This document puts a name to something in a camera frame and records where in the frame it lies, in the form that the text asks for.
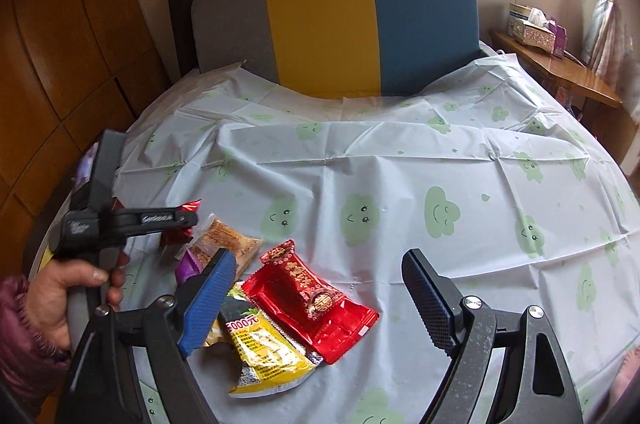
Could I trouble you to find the patterned tissue box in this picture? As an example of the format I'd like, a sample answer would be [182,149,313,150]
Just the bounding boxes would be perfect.
[515,6,557,52]

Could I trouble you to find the gold foil snack packet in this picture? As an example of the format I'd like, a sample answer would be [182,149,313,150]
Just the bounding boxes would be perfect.
[202,321,233,350]

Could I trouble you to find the white cloud-print plastic sheet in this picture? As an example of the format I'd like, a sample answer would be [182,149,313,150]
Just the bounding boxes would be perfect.
[30,54,640,424]

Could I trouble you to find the small white green box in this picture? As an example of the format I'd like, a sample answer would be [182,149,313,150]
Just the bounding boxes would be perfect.
[509,2,533,37]

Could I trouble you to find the clear brown pastry packet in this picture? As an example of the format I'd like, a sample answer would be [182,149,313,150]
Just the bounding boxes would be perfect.
[190,213,264,272]

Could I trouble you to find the wooden wardrobe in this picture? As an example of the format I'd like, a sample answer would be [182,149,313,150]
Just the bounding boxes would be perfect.
[0,0,171,265]

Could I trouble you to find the person's bare foot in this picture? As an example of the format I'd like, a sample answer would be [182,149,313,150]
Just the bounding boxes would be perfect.
[612,346,640,405]

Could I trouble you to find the yellow black seed packet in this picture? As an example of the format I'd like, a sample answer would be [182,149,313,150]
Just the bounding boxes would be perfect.
[217,281,317,400]

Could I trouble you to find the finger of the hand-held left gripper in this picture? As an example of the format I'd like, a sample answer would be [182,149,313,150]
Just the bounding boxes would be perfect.
[112,205,200,237]

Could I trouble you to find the person's left forearm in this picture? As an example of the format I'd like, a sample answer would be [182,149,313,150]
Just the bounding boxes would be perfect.
[0,274,73,405]

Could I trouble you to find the wooden bedside table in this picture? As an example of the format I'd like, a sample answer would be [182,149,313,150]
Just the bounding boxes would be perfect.
[489,29,631,165]

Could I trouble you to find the dark red foil candy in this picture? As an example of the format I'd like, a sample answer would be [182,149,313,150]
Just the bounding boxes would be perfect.
[160,199,202,250]

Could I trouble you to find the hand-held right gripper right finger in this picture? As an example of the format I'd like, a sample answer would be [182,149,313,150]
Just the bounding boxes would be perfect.
[401,248,586,424]

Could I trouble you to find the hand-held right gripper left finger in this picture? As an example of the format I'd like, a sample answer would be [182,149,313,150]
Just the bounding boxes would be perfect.
[55,248,238,424]

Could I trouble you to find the grey yellow blue headboard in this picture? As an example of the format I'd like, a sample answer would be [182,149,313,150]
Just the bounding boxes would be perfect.
[190,0,481,97]

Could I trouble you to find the small purple box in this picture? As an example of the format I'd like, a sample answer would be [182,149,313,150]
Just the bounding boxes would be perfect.
[547,20,568,57]

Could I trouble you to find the pink patterned curtain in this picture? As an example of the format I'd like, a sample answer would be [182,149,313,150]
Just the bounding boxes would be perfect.
[580,0,640,85]

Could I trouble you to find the large red snack packet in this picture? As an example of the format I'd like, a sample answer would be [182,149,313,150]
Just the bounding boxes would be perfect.
[242,239,381,365]

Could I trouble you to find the purple snack packet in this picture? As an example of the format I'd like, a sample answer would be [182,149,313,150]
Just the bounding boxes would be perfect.
[175,249,208,285]

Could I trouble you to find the person's left hand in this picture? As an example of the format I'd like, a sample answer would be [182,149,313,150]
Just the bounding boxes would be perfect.
[27,251,132,352]

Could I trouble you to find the black upright panel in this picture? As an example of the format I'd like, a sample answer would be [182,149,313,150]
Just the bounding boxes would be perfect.
[166,0,201,82]

